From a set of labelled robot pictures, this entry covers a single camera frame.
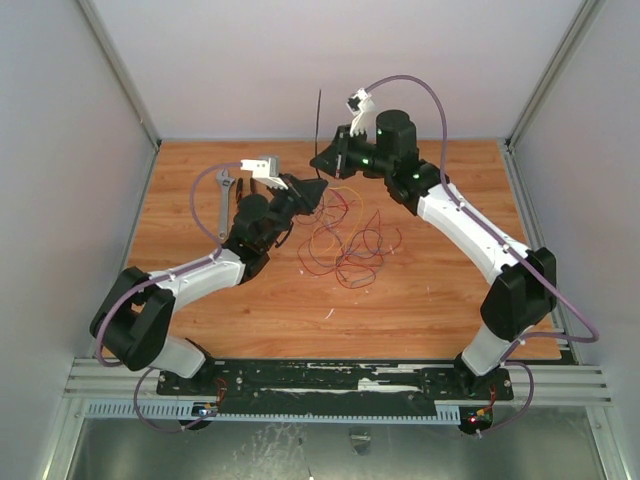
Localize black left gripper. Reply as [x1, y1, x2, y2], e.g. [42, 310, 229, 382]
[262, 175, 329, 250]

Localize yellow wire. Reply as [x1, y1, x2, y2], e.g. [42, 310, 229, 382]
[309, 185, 369, 259]

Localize black zip tie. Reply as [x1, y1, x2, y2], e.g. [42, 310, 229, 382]
[314, 88, 323, 178]

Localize purple wire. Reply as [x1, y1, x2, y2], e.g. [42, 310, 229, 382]
[294, 192, 391, 291]

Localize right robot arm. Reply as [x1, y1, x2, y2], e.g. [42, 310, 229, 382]
[310, 110, 557, 398]

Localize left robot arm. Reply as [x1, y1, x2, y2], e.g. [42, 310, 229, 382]
[89, 174, 328, 395]

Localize silver adjustable wrench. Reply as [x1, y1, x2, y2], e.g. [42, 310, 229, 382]
[216, 169, 236, 239]

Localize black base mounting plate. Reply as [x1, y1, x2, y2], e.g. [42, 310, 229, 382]
[156, 360, 514, 413]

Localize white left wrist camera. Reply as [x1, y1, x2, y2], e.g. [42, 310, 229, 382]
[240, 155, 288, 190]

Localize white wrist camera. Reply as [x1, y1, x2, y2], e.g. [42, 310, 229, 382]
[346, 88, 376, 137]
[240, 155, 288, 190]

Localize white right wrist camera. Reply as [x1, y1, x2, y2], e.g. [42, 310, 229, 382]
[346, 88, 376, 137]

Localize orange handled pliers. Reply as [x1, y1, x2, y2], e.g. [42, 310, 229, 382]
[235, 178, 257, 204]

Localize grey slotted cable duct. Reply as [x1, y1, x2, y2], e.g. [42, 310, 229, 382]
[84, 399, 461, 426]

